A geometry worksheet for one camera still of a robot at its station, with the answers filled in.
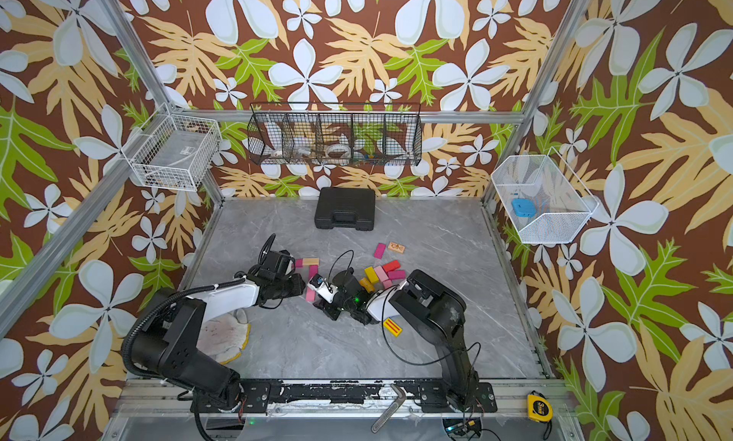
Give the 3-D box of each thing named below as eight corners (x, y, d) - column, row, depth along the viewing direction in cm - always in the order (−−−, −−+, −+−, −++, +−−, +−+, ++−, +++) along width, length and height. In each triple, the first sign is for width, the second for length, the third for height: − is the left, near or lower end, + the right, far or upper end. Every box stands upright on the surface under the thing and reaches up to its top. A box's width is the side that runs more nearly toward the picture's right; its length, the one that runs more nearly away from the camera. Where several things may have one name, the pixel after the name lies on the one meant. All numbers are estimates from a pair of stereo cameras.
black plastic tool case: (316, 232, 111) (314, 223, 107) (321, 195, 124) (319, 186, 120) (374, 232, 111) (375, 223, 107) (373, 195, 125) (374, 186, 120)
